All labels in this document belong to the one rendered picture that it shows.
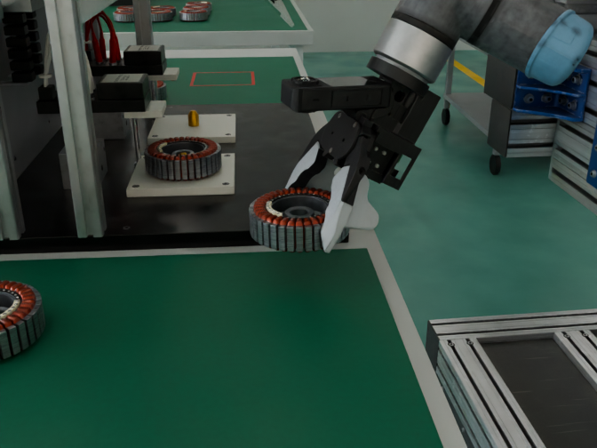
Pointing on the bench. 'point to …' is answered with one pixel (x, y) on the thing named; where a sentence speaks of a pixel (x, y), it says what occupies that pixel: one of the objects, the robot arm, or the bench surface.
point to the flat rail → (88, 9)
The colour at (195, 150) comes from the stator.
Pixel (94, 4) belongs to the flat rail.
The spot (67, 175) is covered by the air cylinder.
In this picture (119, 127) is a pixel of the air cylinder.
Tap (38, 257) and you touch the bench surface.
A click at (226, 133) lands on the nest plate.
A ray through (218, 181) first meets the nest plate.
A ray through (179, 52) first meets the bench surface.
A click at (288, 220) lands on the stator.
